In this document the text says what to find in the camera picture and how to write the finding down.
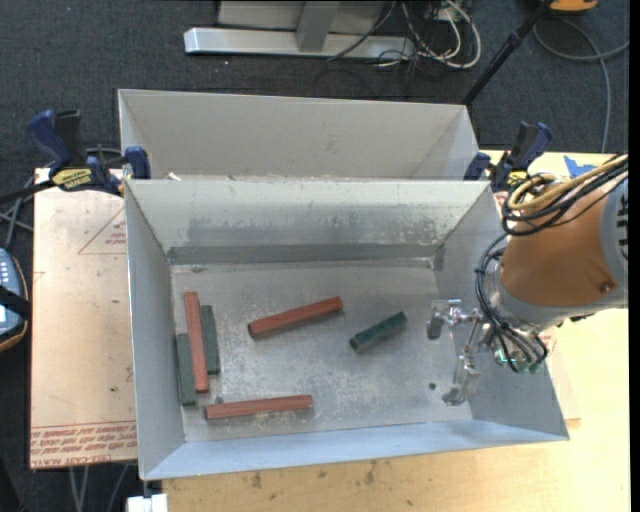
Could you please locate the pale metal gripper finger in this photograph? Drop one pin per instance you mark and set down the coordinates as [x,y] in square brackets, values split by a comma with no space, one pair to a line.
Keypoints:
[467,380]
[442,312]

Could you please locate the dark green flat block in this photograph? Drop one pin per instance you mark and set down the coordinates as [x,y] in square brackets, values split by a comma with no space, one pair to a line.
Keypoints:
[378,331]
[212,345]
[185,372]

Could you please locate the grey metal bin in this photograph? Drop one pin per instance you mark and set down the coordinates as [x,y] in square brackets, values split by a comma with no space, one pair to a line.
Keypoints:
[320,350]

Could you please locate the red-brown flat block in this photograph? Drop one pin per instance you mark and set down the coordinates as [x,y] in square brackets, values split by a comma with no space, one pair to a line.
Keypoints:
[196,345]
[295,316]
[257,406]

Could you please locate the brown cardboard board, red print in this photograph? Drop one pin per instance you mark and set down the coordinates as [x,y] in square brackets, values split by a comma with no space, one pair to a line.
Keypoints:
[80,310]

